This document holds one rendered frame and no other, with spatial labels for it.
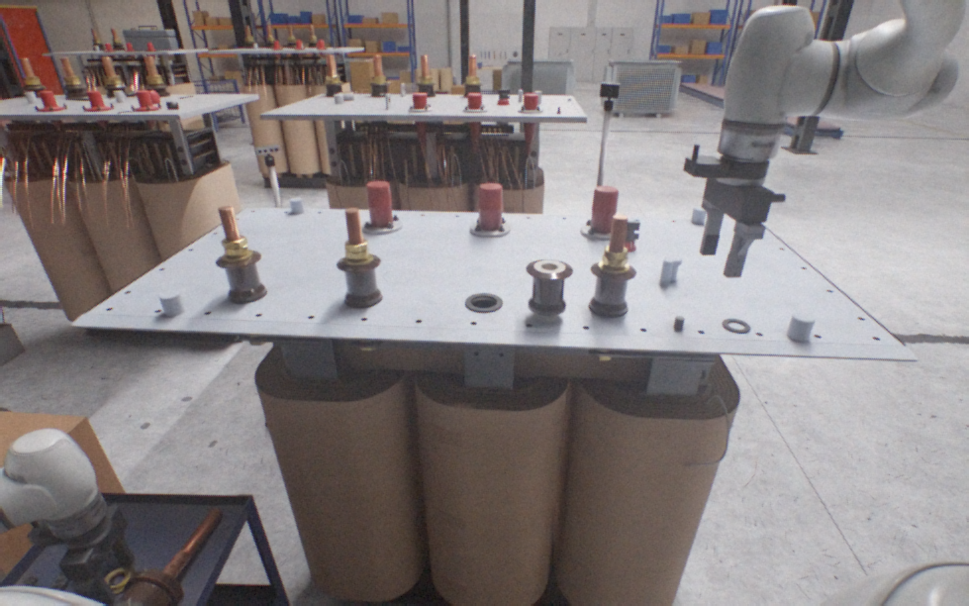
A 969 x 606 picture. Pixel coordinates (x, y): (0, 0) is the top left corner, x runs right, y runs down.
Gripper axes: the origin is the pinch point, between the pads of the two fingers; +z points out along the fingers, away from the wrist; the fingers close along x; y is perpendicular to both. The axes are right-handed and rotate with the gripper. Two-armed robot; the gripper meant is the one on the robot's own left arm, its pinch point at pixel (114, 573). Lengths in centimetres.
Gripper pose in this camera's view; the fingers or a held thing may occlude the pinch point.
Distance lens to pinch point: 140.2
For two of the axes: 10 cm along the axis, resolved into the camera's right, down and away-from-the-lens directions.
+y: 9.9, -0.6, 1.2
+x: -1.3, -4.8, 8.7
